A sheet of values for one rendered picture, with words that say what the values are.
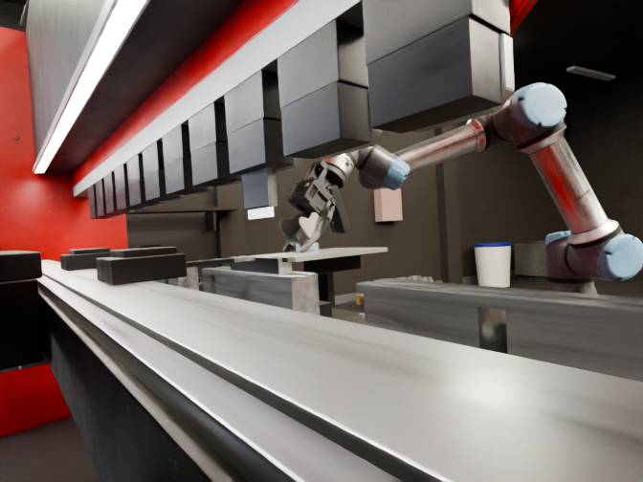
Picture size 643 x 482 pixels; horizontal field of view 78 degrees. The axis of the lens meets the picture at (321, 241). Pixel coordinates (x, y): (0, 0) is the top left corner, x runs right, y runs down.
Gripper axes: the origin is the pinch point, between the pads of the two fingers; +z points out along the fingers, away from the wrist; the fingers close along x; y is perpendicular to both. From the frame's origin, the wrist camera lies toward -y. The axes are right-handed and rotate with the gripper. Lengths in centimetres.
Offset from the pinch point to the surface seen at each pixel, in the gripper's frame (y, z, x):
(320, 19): 31.7, -18.1, 26.4
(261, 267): 5.9, 8.7, 1.5
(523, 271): -541, -344, -234
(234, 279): 5.2, 11.8, -7.5
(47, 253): 21, 18, -215
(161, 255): 24.5, 18.9, 6.7
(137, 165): 28, -14, -72
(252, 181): 16.7, -5.1, -1.1
